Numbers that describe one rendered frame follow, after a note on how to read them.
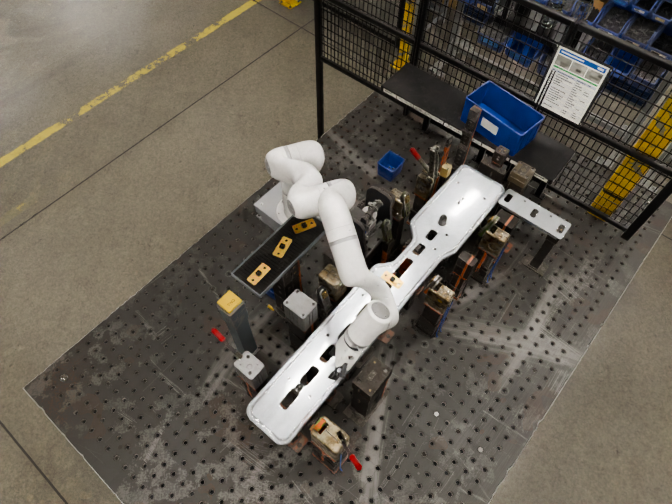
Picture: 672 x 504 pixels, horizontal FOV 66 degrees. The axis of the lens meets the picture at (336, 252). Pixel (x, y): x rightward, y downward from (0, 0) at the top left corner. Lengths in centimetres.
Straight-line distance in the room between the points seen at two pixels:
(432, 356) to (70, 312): 208
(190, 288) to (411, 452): 114
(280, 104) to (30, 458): 269
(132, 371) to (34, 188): 198
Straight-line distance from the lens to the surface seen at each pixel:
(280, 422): 179
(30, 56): 497
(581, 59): 230
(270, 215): 238
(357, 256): 154
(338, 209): 155
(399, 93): 257
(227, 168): 364
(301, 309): 179
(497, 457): 216
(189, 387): 221
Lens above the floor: 274
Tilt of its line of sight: 59 degrees down
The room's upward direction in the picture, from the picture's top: 1 degrees clockwise
